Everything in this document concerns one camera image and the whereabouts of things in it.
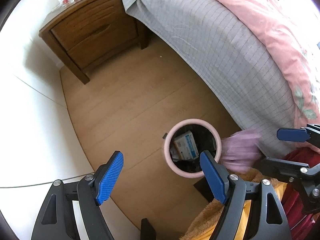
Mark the purple wrapper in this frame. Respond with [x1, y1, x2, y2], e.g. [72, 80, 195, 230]
[220, 129, 263, 173]

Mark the pink round trash bin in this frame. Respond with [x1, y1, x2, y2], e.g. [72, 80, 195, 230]
[163, 119, 222, 178]

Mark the white blue box in bin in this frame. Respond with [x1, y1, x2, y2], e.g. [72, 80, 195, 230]
[174, 131, 199, 160]

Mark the pink floral duvet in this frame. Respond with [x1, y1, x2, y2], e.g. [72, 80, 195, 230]
[217, 0, 319, 128]

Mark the grey bed sheet mattress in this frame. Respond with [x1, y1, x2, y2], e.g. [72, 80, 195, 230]
[122, 0, 295, 158]

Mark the wooden nightstand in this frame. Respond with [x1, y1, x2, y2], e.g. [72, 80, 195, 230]
[39, 0, 149, 84]

